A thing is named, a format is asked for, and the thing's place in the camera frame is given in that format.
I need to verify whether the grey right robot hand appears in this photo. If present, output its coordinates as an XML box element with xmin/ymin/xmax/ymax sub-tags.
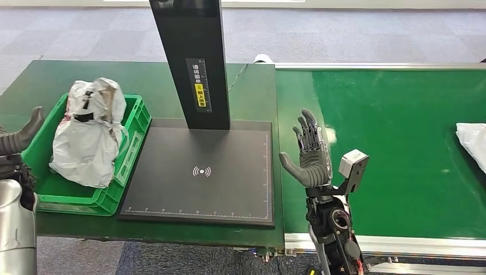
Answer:
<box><xmin>279</xmin><ymin>108</ymin><xmax>334</xmax><ymax>189</ymax></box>

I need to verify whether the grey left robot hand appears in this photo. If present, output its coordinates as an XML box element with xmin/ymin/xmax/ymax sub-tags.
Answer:
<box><xmin>0</xmin><ymin>107</ymin><xmax>46</xmax><ymax>157</ymax></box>

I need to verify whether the grey plastic mailer red print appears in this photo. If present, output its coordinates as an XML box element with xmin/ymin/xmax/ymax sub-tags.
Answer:
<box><xmin>49</xmin><ymin>77</ymin><xmax>129</xmax><ymax>190</ymax></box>

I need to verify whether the green conveyor belt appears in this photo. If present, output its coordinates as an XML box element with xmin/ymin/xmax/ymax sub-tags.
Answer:
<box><xmin>275</xmin><ymin>69</ymin><xmax>486</xmax><ymax>241</ymax></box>

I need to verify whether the dark green table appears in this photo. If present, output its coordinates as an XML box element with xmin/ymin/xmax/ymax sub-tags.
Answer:
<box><xmin>0</xmin><ymin>60</ymin><xmax>285</xmax><ymax>250</ymax></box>

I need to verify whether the green plastic crate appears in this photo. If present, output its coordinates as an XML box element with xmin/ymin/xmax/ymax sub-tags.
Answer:
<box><xmin>20</xmin><ymin>93</ymin><xmax>152</xmax><ymax>218</ymax></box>

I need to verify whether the black yellow column label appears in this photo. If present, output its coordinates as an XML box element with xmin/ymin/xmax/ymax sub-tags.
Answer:
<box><xmin>185</xmin><ymin>58</ymin><xmax>213</xmax><ymax>114</ymax></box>

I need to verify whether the plain white plastic mailer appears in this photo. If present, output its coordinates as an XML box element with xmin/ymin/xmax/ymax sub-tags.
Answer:
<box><xmin>455</xmin><ymin>122</ymin><xmax>486</xmax><ymax>176</ymax></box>

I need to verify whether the black scanner column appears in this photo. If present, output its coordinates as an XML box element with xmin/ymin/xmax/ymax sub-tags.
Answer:
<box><xmin>148</xmin><ymin>0</ymin><xmax>231</xmax><ymax>131</ymax></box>

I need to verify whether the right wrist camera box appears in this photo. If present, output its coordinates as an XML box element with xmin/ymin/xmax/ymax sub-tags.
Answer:
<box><xmin>337</xmin><ymin>148</ymin><xmax>370</xmax><ymax>195</ymax></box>

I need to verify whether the black scanner base plate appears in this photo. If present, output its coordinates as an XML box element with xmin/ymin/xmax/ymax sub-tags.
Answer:
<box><xmin>117</xmin><ymin>118</ymin><xmax>276</xmax><ymax>229</ymax></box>

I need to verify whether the metal bracket under table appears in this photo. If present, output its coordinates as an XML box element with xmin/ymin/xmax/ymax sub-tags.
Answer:
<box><xmin>253</xmin><ymin>248</ymin><xmax>297</xmax><ymax>264</ymax></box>

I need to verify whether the thin cable on table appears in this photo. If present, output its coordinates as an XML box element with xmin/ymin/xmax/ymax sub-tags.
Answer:
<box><xmin>228</xmin><ymin>63</ymin><xmax>249</xmax><ymax>93</ymax></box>

